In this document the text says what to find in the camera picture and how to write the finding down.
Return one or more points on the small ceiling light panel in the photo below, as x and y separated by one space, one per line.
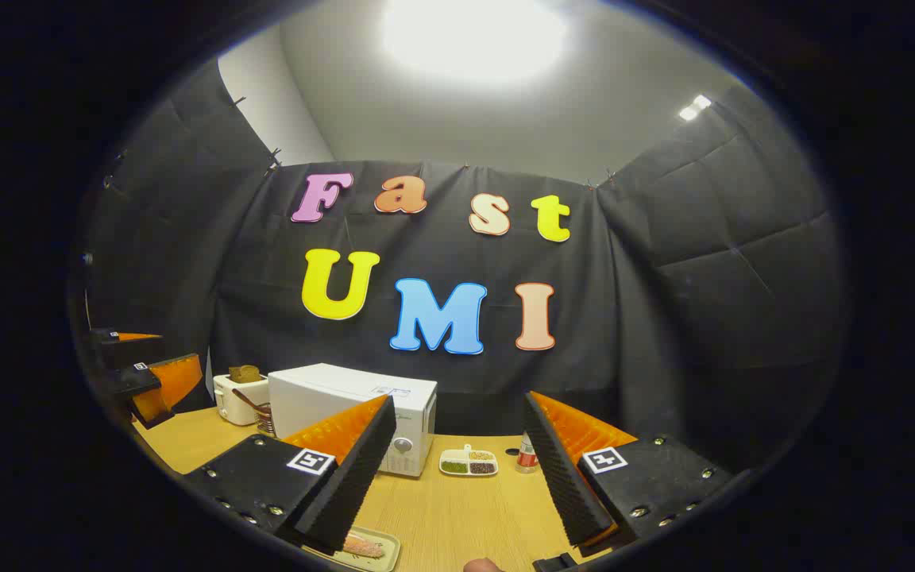
694 107

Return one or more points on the brown toast slice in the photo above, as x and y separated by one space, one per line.
245 373

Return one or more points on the large ceiling light panel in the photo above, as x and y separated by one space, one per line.
473 36

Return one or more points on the divided white dish of beans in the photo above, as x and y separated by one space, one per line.
468 463

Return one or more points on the clear bottle with red label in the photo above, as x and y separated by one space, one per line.
526 457

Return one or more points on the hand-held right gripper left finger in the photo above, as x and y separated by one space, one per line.
362 469

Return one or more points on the white toaster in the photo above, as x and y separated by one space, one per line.
231 401

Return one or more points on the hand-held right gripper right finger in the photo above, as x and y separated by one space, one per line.
557 469

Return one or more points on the cream plastic tray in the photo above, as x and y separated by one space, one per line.
386 556

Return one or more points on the white microwave oven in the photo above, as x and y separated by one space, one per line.
322 397

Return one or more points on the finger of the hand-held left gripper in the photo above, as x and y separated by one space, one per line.
167 389
120 349

